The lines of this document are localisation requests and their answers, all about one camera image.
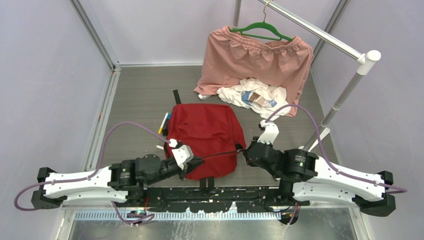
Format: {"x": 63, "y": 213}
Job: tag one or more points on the silver white clothes rack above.
{"x": 365, "y": 61}

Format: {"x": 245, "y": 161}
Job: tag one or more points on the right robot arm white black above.
{"x": 305, "y": 177}

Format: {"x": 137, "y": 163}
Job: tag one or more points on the black blue highlighter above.
{"x": 165, "y": 129}

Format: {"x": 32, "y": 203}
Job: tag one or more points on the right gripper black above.
{"x": 250, "y": 162}

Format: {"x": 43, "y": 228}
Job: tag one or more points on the red backpack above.
{"x": 213, "y": 132}

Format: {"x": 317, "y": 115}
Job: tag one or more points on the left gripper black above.
{"x": 189, "y": 166}

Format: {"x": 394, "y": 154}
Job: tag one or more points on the green clothes hanger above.
{"x": 262, "y": 25}

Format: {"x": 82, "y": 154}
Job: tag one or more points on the white yellow marker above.
{"x": 163, "y": 123}

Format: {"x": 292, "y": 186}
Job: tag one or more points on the white crumpled cloth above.
{"x": 253, "y": 94}

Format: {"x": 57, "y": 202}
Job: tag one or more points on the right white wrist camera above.
{"x": 270, "y": 132}

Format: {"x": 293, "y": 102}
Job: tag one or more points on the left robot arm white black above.
{"x": 122, "y": 183}

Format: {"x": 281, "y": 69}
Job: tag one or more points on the pink skirt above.
{"x": 230, "y": 57}

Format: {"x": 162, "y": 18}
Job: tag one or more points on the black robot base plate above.
{"x": 247, "y": 199}

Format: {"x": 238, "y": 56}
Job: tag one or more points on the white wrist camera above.
{"x": 182, "y": 153}
{"x": 270, "y": 132}

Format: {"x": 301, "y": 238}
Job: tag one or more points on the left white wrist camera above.
{"x": 182, "y": 153}

